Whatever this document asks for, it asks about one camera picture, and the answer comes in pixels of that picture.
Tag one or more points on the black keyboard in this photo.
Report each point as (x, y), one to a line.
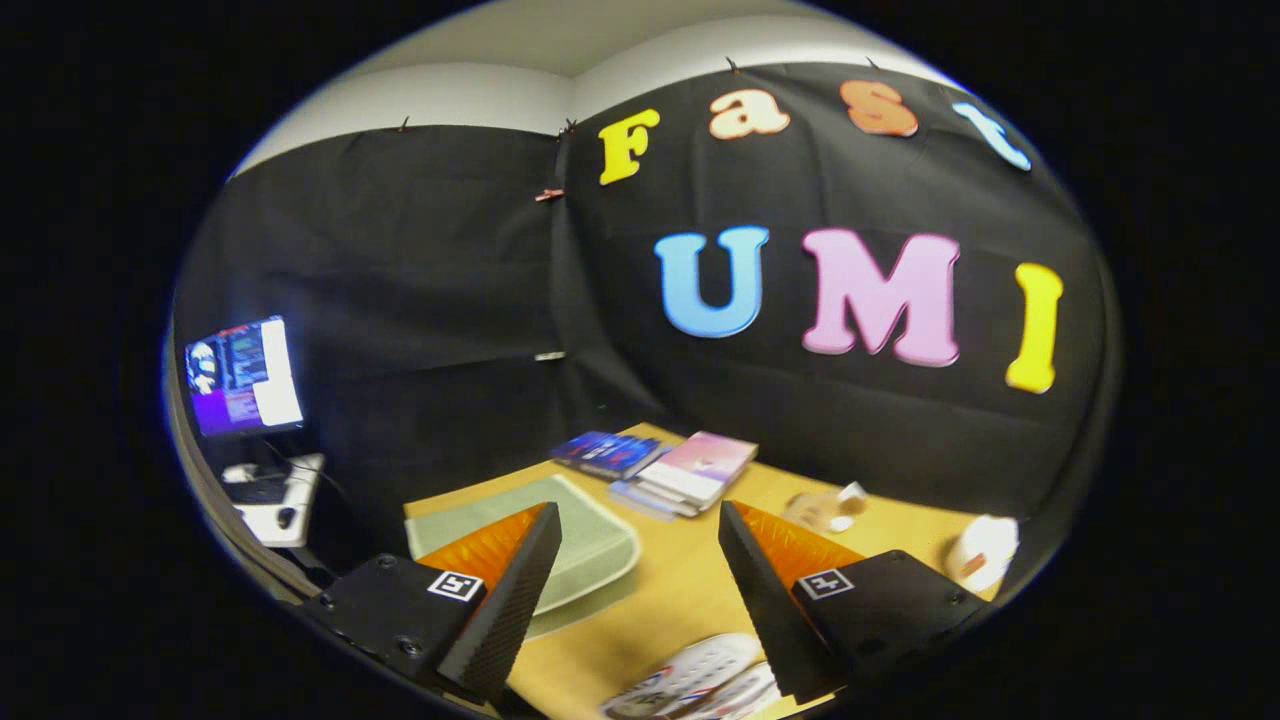
(258, 491)

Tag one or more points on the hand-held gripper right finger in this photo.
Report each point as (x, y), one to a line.
(770, 610)

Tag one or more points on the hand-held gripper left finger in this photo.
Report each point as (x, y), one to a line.
(505, 620)

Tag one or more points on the white side desk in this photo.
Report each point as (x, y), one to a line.
(300, 485)

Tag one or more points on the brown plush toy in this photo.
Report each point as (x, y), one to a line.
(820, 510)

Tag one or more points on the computer monitor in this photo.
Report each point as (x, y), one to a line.
(245, 375)

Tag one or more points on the white plush toy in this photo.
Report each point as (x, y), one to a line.
(985, 550)

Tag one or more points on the white thin book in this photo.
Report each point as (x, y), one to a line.
(670, 495)

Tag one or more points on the pink cover book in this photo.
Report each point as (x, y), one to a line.
(705, 462)

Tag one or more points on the white canvas shoe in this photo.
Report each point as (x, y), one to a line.
(690, 670)
(750, 695)

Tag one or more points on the pink clothes peg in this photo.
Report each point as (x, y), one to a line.
(549, 194)

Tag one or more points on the green fabric storage box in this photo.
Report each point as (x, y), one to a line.
(590, 540)

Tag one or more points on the blue cover book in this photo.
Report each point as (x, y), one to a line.
(610, 452)

